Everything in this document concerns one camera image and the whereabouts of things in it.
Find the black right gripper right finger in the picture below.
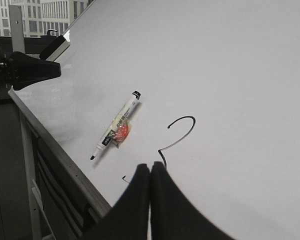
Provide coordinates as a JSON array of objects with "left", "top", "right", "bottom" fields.
[{"left": 149, "top": 161, "right": 232, "bottom": 240}]

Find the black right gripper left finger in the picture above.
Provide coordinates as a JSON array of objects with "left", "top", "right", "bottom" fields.
[{"left": 81, "top": 163, "right": 150, "bottom": 240}]

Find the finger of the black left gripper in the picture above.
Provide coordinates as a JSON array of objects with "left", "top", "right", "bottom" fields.
[{"left": 6, "top": 51, "right": 62, "bottom": 91}]

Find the red magnet taped to marker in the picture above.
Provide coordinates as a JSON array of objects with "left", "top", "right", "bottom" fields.
[{"left": 114, "top": 124, "right": 129, "bottom": 142}]

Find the white black whiteboard marker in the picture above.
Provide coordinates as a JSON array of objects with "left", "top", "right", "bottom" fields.
[{"left": 90, "top": 90, "right": 141, "bottom": 161}]

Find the black whiteboard eraser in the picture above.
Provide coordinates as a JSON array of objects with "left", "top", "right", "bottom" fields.
[{"left": 39, "top": 35, "right": 70, "bottom": 62}]

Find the white whiteboard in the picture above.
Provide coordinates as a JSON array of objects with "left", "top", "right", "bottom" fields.
[{"left": 15, "top": 0, "right": 300, "bottom": 240}]

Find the grey whiteboard stand post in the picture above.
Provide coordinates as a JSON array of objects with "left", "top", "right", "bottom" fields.
[{"left": 8, "top": 5, "right": 25, "bottom": 54}]

